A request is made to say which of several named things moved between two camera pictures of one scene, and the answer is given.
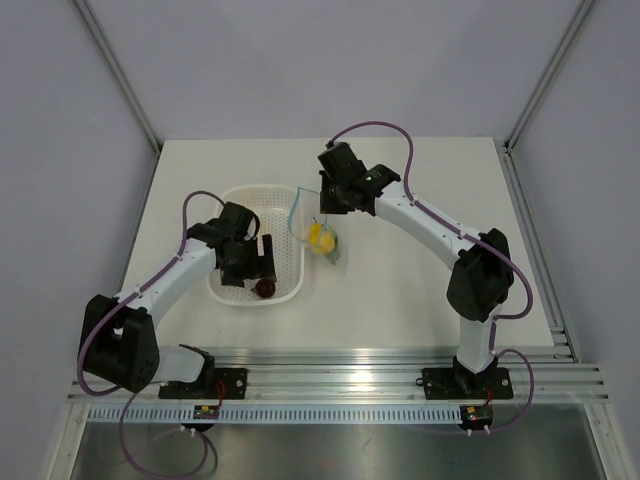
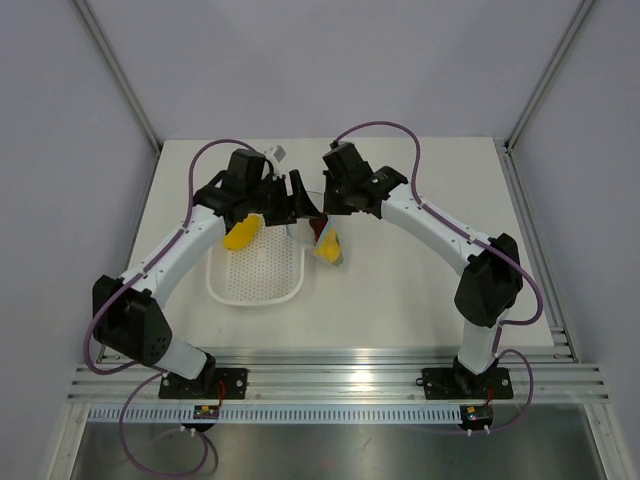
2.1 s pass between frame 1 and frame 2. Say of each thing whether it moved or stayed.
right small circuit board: stayed
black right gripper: stayed
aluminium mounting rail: stayed
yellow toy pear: moved
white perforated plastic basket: stayed
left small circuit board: stayed
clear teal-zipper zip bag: stayed
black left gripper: moved
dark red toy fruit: moved
